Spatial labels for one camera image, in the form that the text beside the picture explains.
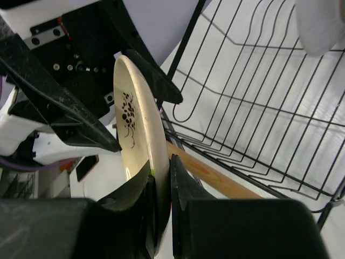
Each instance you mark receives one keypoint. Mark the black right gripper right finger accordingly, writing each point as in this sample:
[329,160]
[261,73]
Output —
[207,227]

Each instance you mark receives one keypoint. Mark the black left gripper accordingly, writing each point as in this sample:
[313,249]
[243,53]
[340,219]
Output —
[79,50]

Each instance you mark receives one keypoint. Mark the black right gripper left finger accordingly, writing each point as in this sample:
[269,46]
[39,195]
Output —
[120,225]

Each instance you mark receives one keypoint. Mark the cream plate with black sprig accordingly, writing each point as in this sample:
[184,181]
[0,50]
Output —
[141,137]

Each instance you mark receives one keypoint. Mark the black wire dish rack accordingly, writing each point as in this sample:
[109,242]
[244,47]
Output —
[262,102]

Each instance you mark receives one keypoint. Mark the red and teal floral plate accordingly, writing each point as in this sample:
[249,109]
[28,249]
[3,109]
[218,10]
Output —
[320,25]

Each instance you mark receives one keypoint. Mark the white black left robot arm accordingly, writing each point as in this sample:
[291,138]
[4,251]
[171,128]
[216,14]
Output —
[27,141]

